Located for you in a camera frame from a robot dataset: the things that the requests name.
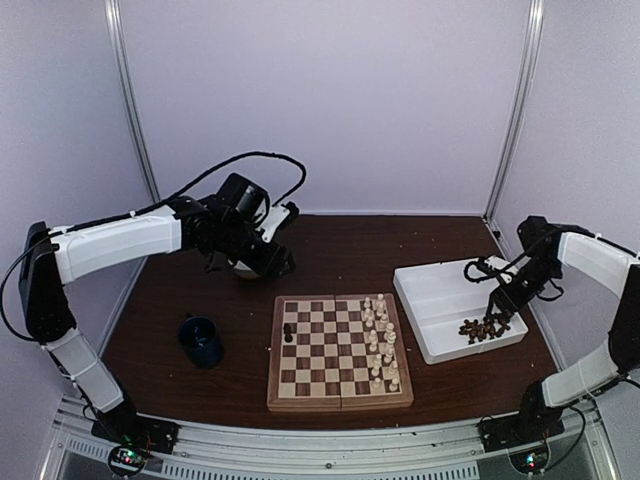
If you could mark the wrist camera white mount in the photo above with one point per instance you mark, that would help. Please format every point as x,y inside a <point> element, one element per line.
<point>496,265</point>
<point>278,218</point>

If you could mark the white ceramic bowl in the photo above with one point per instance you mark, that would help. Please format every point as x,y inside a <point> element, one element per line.
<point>245,272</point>

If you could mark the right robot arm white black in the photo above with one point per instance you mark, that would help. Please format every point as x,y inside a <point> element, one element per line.
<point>600,311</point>

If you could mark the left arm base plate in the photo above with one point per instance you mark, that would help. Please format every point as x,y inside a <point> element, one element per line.
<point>141,432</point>

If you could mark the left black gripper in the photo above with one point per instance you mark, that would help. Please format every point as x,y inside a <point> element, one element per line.
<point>269,266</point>

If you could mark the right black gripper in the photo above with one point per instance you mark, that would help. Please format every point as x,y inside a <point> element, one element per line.
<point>509,302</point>

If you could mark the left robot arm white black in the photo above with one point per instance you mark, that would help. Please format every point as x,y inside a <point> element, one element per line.
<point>238,222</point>

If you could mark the dark brown chess piece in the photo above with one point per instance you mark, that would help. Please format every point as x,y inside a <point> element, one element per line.
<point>288,333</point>

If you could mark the left aluminium frame post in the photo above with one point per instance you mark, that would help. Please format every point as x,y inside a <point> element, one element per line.
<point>117,38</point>

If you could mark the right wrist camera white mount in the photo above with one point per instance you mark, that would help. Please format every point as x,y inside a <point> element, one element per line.
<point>496,265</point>

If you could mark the white plastic compartment tray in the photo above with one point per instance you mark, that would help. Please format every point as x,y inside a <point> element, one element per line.
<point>437,298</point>

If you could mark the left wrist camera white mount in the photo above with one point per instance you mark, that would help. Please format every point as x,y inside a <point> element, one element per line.
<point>278,218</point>

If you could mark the wooden chess board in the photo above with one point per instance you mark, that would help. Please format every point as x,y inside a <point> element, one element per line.
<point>324,368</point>

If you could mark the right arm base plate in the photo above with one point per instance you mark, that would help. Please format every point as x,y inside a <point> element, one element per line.
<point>506,433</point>

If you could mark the row of white chess pieces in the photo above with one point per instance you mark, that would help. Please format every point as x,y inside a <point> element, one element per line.
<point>380,347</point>

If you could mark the aluminium frame post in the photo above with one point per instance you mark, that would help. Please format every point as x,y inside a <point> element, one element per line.
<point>117,38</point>
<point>527,69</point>

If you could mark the dark blue mug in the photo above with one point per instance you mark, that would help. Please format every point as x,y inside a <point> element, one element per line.
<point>200,339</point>

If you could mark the pile of brown chess pieces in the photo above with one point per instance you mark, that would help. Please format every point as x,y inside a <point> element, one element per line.
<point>487,329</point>

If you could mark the right aluminium frame post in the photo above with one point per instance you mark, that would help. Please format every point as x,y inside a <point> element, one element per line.
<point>527,69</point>

